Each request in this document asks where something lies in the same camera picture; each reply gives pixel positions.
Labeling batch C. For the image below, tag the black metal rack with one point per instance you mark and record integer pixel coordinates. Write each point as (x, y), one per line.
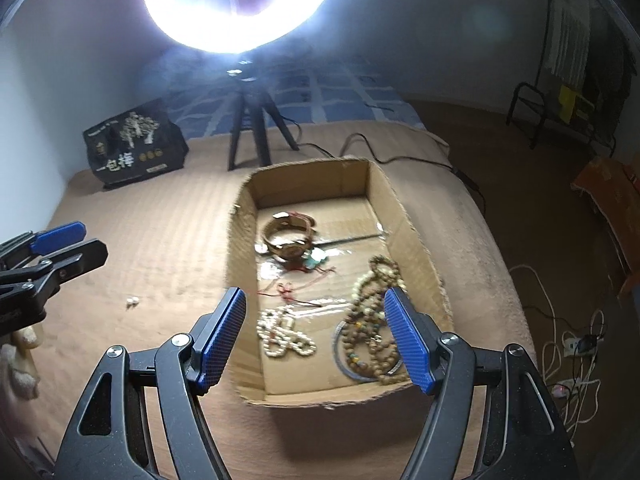
(569, 110)

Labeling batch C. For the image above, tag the black snack bag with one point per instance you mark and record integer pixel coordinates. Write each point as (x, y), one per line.
(134, 146)

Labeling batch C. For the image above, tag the white pearl earring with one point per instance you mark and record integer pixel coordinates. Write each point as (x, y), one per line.
(132, 301)

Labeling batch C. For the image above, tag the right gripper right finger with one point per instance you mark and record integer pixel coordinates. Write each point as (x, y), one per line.
(522, 436)

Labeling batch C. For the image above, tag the dark thin bangle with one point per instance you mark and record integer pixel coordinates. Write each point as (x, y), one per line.
(363, 355)

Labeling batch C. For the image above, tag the left gloved hand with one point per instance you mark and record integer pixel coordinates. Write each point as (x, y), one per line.
(16, 357)

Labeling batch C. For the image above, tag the orange box on floor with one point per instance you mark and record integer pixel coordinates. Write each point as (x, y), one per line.
(614, 189)

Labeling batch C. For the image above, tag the black tripod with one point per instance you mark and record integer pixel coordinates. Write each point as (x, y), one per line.
(251, 104)

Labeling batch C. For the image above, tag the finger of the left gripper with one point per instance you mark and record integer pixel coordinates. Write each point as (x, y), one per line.
(26, 247)
(32, 286)

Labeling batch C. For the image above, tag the cardboard box tray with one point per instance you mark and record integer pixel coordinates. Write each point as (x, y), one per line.
(357, 215)

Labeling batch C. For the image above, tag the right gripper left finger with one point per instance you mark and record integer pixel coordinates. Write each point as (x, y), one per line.
(108, 436)

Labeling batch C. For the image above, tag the blue patterned bedding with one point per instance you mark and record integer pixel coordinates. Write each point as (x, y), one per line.
(306, 91)

